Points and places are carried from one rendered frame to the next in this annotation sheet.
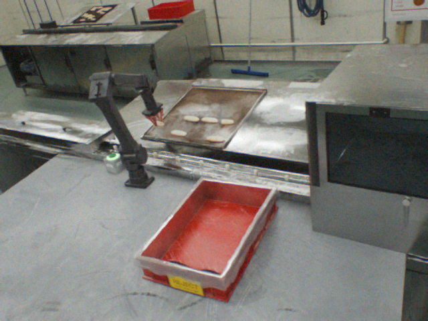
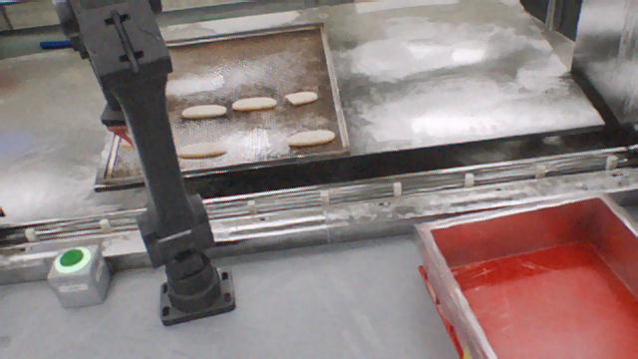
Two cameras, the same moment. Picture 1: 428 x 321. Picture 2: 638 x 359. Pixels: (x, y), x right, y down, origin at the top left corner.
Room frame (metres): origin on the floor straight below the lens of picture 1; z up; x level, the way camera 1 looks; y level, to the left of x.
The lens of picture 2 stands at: (0.97, 0.59, 1.52)
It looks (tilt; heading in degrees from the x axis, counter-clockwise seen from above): 36 degrees down; 321
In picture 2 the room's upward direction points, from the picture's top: 6 degrees counter-clockwise
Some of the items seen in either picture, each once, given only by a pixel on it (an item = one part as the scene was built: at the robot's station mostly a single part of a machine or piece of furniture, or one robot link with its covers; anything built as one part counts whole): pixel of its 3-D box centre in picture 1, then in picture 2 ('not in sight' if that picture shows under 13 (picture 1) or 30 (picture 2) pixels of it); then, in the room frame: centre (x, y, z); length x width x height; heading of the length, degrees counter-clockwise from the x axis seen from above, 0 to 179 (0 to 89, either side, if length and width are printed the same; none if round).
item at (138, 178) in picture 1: (138, 174); (192, 282); (1.63, 0.34, 0.86); 0.12 x 0.09 x 0.08; 59
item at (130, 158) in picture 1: (134, 158); (174, 241); (1.65, 0.34, 0.94); 0.09 x 0.05 x 0.10; 164
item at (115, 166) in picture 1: (116, 166); (84, 281); (1.79, 0.46, 0.84); 0.08 x 0.08 x 0.11; 52
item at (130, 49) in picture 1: (104, 52); not in sight; (5.86, 1.15, 0.51); 3.00 x 1.26 x 1.03; 52
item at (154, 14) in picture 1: (170, 9); not in sight; (5.56, 0.12, 0.94); 0.51 x 0.36 x 0.13; 56
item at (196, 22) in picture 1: (179, 48); not in sight; (5.56, 0.12, 0.44); 0.70 x 0.55 x 0.87; 52
